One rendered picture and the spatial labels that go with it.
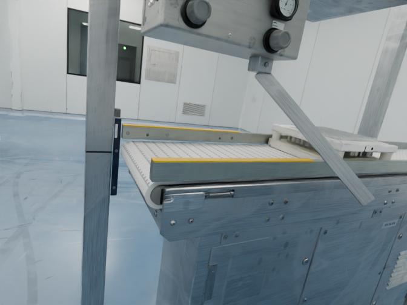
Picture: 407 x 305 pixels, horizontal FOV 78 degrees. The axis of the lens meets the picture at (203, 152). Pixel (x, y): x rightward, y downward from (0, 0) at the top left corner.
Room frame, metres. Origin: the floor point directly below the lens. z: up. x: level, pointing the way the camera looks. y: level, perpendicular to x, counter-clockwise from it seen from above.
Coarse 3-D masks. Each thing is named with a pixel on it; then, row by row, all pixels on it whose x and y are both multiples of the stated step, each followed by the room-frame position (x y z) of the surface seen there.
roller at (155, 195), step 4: (156, 188) 0.36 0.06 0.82; (160, 188) 0.37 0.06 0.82; (152, 192) 0.36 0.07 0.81; (156, 192) 0.36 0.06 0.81; (160, 192) 0.37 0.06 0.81; (152, 196) 0.36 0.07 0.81; (156, 196) 0.36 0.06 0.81; (160, 196) 0.36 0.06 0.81; (152, 200) 0.36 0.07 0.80; (156, 200) 0.36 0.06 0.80; (160, 200) 0.37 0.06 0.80; (156, 204) 0.36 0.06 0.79; (160, 204) 0.37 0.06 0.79
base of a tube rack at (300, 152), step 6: (270, 138) 0.79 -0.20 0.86; (270, 144) 0.78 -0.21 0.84; (276, 144) 0.76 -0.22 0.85; (282, 144) 0.74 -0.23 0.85; (288, 144) 0.73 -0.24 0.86; (294, 144) 0.75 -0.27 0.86; (282, 150) 0.74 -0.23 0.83; (288, 150) 0.72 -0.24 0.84; (294, 150) 0.70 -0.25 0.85; (300, 150) 0.68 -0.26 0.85; (306, 150) 0.68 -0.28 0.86; (312, 150) 0.69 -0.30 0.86; (300, 156) 0.67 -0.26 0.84; (306, 156) 0.66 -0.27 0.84; (312, 156) 0.64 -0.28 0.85; (318, 156) 0.63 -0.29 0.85; (372, 156) 0.74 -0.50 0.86
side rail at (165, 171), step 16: (320, 160) 0.52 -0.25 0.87; (352, 160) 0.58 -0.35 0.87; (368, 160) 0.61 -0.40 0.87; (384, 160) 0.64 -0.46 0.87; (400, 160) 0.68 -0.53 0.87; (160, 176) 0.35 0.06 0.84; (176, 176) 0.36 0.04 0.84; (192, 176) 0.38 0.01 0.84; (208, 176) 0.39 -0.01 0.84; (224, 176) 0.41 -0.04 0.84; (240, 176) 0.42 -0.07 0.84; (256, 176) 0.44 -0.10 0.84; (272, 176) 0.46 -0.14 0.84; (288, 176) 0.48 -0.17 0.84
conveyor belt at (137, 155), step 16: (128, 144) 0.57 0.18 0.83; (144, 144) 0.58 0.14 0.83; (160, 144) 0.60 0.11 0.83; (176, 144) 0.63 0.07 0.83; (192, 144) 0.65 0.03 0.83; (208, 144) 0.68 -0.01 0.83; (224, 144) 0.72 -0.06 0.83; (128, 160) 0.49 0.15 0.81; (144, 160) 0.46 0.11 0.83; (144, 176) 0.40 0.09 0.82; (304, 176) 0.52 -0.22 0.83; (320, 176) 0.55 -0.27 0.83; (336, 176) 0.58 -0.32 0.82; (144, 192) 0.37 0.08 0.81; (160, 208) 0.37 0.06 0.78
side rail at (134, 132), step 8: (128, 128) 0.59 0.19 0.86; (136, 128) 0.60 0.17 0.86; (144, 128) 0.61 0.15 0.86; (152, 128) 0.62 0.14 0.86; (160, 128) 0.63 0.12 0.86; (128, 136) 0.59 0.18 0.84; (136, 136) 0.60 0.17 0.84; (144, 136) 0.61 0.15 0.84; (152, 136) 0.62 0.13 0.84; (160, 136) 0.63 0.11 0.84; (168, 136) 0.64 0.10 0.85; (176, 136) 0.65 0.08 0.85; (184, 136) 0.66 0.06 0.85; (192, 136) 0.67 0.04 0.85; (200, 136) 0.68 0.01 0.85; (208, 136) 0.70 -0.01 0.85; (216, 136) 0.71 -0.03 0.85; (224, 136) 0.72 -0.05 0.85; (232, 136) 0.73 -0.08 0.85; (240, 136) 0.75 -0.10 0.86; (248, 136) 0.76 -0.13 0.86; (256, 136) 0.78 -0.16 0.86; (264, 136) 0.79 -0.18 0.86; (272, 136) 0.81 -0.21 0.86; (392, 144) 1.15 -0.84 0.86; (400, 144) 1.18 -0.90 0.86
